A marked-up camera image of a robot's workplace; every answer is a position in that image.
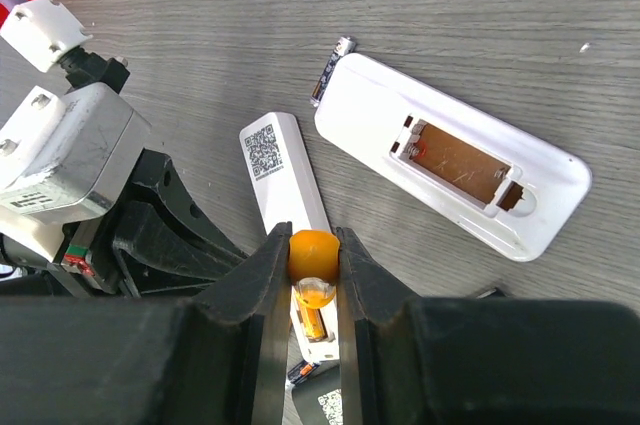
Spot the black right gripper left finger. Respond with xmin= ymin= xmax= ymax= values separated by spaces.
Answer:
xmin=1 ymin=223 xmax=292 ymax=424

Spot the white remote with orange batteries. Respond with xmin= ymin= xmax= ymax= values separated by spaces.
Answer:
xmin=239 ymin=112 xmax=339 ymax=363

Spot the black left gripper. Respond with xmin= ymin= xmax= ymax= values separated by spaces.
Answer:
xmin=1 ymin=149 xmax=248 ymax=297

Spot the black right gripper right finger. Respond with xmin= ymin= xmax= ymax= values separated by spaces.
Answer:
xmin=337 ymin=228 xmax=639 ymax=424

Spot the orange handled screwdriver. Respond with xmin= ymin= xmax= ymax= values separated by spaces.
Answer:
xmin=288 ymin=230 xmax=340 ymax=309

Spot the white remote control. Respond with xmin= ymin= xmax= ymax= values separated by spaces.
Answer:
xmin=314 ymin=53 xmax=592 ymax=262

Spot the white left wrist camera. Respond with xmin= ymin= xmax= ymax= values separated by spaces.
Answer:
xmin=1 ymin=83 xmax=151 ymax=261

